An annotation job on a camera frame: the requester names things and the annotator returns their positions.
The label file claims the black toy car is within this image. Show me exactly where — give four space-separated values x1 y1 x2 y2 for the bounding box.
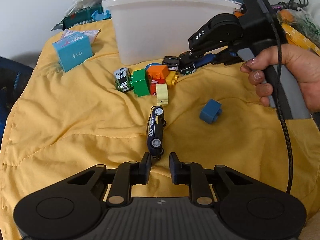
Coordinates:
178 51 196 75
162 56 180 71

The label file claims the blue building brick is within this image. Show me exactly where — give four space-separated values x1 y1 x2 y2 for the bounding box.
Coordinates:
200 99 222 124

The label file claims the dark blue toy car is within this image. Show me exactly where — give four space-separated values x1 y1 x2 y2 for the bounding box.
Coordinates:
146 105 167 160

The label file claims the yellow small building brick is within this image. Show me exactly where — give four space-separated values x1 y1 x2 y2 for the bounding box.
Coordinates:
165 71 179 88

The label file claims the orange building brick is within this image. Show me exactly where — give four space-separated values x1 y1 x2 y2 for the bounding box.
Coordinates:
146 65 169 80

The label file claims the green frog eraser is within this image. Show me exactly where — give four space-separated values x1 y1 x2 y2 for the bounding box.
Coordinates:
156 83 169 105

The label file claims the red monster face brick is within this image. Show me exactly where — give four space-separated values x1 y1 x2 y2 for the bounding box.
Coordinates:
149 78 167 97

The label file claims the green building brick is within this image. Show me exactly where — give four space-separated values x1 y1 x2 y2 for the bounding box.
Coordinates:
130 69 150 97

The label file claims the silver white toy car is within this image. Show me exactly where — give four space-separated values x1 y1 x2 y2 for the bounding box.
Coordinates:
113 67 132 93

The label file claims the person right hand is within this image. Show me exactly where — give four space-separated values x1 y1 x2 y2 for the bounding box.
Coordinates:
240 44 319 113

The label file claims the yellow ruler box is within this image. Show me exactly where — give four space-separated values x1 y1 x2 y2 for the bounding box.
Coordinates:
281 23 320 56

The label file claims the yellow quilted cloth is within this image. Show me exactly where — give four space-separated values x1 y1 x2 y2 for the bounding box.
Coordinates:
0 17 320 240

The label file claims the blue airplane disc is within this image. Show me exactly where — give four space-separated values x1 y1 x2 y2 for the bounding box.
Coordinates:
145 62 162 71

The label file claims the white plastic storage bin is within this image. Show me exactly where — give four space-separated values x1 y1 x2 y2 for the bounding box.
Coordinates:
101 0 241 66

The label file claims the light blue cardboard box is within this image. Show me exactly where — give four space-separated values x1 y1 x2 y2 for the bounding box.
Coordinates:
53 31 93 73

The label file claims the white paper packet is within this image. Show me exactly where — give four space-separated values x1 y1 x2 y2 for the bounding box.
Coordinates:
60 28 102 43

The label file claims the blue plastic toy piece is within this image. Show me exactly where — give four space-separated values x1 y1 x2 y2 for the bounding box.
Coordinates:
91 10 111 21

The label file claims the dark blue bag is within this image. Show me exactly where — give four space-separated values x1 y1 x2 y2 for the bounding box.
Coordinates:
1 57 33 140

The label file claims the black braided cable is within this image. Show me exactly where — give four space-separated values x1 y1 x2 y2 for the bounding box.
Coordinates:
256 0 295 196

